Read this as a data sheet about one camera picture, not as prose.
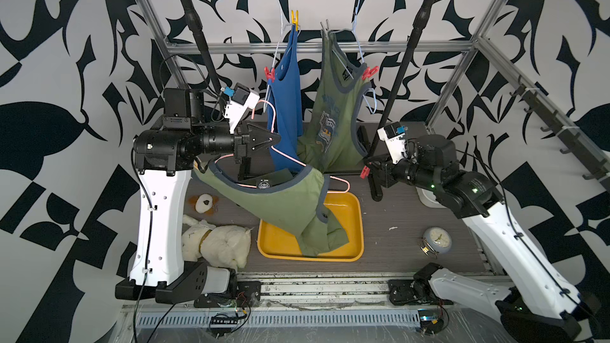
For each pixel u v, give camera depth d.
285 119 0.71
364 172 0.66
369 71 0.57
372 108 1.18
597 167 0.51
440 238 0.81
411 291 0.73
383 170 0.55
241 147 0.45
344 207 0.92
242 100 0.45
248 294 0.74
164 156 0.37
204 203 0.91
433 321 0.71
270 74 0.55
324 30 0.71
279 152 0.54
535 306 0.39
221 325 0.73
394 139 0.55
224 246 0.73
